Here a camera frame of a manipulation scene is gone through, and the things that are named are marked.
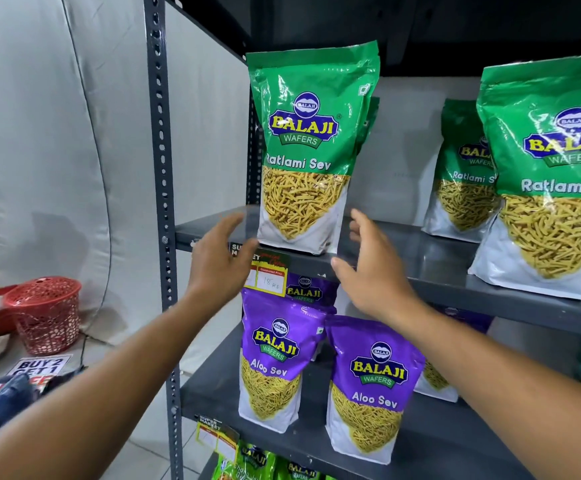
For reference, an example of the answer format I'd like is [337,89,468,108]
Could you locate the grey metal shelf rack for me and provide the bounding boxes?
[143,0,581,480]

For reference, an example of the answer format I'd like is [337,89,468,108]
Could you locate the white printed offer sign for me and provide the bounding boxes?
[6,354,73,393]

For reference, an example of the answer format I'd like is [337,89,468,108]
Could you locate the light green snack packet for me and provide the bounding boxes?
[275,457,336,480]
[218,441,277,480]

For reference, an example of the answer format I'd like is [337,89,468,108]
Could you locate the yellow red price tag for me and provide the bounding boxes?
[244,249,291,298]
[195,415,241,464]

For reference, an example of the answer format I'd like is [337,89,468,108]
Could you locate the blue denim cloth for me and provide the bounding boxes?
[0,367,84,448]

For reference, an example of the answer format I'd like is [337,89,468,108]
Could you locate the person's right forearm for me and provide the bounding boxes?
[386,297,581,480]

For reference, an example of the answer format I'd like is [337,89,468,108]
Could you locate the person's right hand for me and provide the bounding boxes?
[330,209,422,324]

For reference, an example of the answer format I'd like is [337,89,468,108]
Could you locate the black cable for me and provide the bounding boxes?
[73,210,113,375]

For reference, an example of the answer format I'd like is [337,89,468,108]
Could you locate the white fabric backdrop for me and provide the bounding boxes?
[0,0,261,345]

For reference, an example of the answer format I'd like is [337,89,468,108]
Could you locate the person's left hand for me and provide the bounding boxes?
[186,212,260,309]

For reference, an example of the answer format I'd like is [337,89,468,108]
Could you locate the purple snack packet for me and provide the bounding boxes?
[285,273,339,316]
[413,305,494,403]
[325,315,426,466]
[239,288,329,435]

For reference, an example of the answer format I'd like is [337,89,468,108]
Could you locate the red plastic mesh basket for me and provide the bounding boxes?
[3,277,83,357]

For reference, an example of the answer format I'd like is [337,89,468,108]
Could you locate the person's left forearm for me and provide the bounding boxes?
[0,294,232,480]

